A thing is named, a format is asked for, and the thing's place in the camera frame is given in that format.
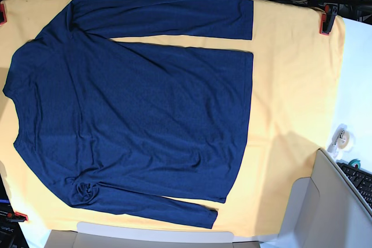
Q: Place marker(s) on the green tape roll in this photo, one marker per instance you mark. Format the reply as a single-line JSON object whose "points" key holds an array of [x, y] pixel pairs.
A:
{"points": [[356, 163]]}

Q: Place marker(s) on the red clamp bottom left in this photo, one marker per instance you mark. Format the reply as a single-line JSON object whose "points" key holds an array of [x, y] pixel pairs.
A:
{"points": [[16, 217]]}

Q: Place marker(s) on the clear tape dispenser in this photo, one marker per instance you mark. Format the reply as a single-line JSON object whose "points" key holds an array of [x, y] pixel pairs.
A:
{"points": [[343, 140]]}

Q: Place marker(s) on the cardboard box right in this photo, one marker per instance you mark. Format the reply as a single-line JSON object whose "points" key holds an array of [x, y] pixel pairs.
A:
{"points": [[325, 210]]}

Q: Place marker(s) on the red clamp top left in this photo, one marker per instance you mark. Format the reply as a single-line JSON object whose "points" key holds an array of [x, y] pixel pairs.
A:
{"points": [[2, 14]]}

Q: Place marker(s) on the navy blue long-sleeve shirt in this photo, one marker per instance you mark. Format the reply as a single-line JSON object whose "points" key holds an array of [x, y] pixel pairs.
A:
{"points": [[135, 128]]}

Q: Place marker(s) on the red clamp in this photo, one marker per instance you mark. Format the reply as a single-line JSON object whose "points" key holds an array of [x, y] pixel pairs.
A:
{"points": [[16, 217], [2, 14], [328, 18]]}

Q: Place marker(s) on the red clamp top right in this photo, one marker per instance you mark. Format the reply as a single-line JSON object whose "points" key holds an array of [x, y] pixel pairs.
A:
{"points": [[328, 18]]}

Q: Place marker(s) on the black keyboard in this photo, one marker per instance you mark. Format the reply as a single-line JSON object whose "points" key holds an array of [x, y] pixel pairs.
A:
{"points": [[359, 183]]}

